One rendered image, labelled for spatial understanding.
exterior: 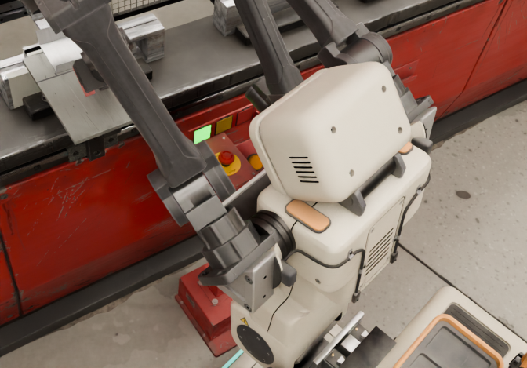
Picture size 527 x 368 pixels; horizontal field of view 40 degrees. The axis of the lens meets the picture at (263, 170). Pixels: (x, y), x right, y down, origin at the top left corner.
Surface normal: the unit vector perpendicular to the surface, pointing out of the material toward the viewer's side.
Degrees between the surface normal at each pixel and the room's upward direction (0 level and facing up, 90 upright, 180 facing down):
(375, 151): 47
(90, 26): 76
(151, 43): 90
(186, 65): 0
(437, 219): 0
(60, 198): 90
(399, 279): 0
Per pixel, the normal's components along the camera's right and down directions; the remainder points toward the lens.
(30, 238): 0.55, 0.69
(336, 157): 0.54, 0.08
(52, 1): -0.14, -0.36
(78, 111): 0.13, -0.61
